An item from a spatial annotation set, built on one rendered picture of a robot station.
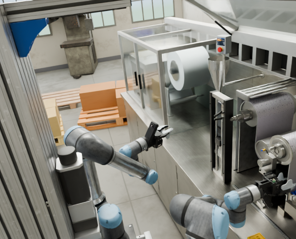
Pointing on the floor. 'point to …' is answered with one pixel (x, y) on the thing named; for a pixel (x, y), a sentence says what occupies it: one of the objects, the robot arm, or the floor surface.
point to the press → (79, 44)
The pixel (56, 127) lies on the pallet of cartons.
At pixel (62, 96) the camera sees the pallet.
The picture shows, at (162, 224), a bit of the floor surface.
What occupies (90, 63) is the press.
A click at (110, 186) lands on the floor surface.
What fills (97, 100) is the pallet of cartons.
